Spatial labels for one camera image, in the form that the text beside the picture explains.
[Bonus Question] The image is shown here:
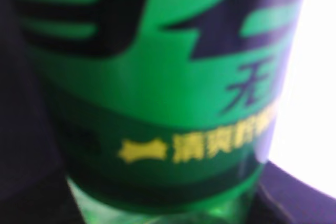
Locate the green soda bottle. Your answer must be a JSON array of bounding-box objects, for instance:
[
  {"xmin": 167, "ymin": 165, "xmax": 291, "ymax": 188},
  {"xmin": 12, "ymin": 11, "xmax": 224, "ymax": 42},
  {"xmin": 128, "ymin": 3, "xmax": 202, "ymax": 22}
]
[{"xmin": 12, "ymin": 0, "xmax": 302, "ymax": 223}]

